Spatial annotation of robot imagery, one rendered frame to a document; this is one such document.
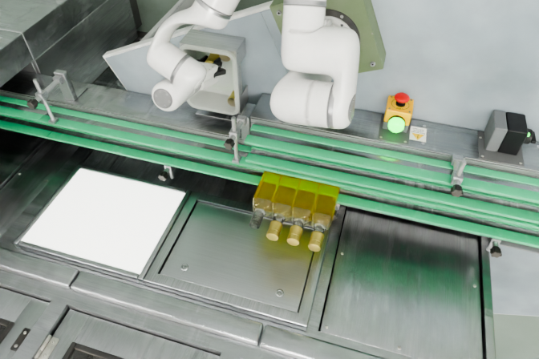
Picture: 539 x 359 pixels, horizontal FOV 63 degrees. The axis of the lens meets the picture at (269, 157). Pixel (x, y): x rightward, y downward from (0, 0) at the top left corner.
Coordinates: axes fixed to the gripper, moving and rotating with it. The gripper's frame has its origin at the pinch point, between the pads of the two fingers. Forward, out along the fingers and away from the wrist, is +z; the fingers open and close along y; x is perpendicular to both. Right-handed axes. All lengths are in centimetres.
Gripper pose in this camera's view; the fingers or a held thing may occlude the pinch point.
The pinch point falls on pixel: (210, 63)
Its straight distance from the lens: 132.5
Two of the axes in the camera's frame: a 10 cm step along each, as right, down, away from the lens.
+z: 2.9, -4.8, 8.3
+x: 0.4, -8.6, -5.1
